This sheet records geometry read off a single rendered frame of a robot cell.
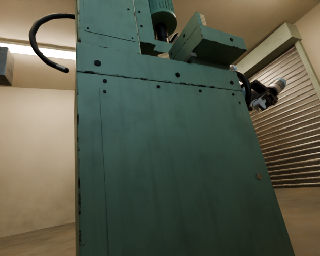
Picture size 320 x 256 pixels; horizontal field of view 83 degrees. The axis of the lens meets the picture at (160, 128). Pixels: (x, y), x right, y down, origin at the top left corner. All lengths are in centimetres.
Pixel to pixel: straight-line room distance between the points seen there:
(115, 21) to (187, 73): 35
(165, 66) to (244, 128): 34
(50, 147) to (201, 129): 377
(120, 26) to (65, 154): 349
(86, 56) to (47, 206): 364
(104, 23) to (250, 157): 69
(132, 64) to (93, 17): 30
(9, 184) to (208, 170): 387
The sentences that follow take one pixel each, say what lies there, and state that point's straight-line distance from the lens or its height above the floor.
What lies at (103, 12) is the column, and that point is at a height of 105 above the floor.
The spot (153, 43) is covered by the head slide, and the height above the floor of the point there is 100.
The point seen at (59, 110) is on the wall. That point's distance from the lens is 437.
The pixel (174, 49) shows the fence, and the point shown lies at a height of 93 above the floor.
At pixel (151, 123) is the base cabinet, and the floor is 58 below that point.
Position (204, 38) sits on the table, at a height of 84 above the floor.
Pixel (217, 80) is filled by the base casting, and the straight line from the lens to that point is 70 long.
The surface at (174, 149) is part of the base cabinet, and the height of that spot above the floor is 50.
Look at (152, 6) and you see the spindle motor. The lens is 106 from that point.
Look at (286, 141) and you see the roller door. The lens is 400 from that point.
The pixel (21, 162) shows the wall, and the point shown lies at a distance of 417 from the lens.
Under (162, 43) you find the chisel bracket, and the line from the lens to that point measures 94.
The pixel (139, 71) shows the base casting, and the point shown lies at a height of 73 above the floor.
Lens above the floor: 43
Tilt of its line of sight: 17 degrees up
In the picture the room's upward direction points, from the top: 9 degrees counter-clockwise
